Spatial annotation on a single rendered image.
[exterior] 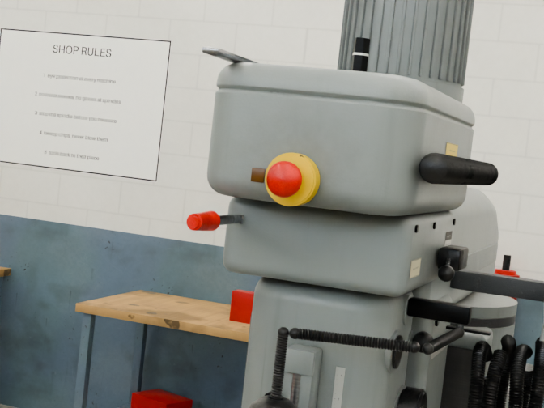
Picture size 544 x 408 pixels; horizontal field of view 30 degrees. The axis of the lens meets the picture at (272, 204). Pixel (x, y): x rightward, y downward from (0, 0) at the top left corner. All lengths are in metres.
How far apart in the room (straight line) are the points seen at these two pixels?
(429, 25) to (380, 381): 0.54
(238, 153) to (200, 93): 4.86
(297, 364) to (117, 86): 5.09
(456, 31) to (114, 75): 4.84
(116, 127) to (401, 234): 5.11
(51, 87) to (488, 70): 2.68
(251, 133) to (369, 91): 0.15
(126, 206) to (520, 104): 2.39
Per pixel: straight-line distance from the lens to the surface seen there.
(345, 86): 1.14
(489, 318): 1.82
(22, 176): 6.59
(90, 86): 6.37
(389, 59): 1.52
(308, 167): 1.13
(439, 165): 1.14
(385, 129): 1.13
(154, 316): 5.26
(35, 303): 6.57
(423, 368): 1.47
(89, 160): 6.34
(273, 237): 1.26
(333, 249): 1.24
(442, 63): 1.53
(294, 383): 1.27
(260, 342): 1.33
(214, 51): 1.14
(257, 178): 1.16
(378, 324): 1.29
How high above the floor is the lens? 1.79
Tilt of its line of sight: 3 degrees down
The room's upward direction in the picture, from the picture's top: 6 degrees clockwise
